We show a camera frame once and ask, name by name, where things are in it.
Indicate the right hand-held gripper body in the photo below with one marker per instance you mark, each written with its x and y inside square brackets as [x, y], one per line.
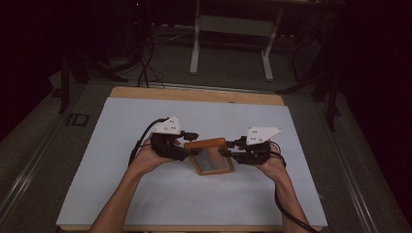
[256, 152]

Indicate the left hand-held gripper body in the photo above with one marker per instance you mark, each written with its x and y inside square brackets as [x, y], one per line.
[166, 142]

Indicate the wooden photo frame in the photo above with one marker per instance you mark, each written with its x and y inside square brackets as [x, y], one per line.
[212, 160]

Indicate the person's right hand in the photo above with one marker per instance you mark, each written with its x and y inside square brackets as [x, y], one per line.
[273, 166]

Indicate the person's left hand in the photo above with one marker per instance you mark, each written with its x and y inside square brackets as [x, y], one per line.
[147, 160]

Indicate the white table mat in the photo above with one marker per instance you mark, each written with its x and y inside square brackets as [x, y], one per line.
[194, 200]

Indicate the black stand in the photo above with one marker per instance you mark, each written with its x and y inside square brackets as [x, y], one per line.
[69, 77]
[327, 90]

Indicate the metal floor rail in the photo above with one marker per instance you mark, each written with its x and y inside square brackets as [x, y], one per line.
[353, 181]
[207, 87]
[26, 174]

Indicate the black floor bracket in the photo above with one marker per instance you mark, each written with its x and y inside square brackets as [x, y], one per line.
[77, 119]

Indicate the white metal desk frame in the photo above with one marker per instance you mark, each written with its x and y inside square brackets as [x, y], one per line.
[233, 29]

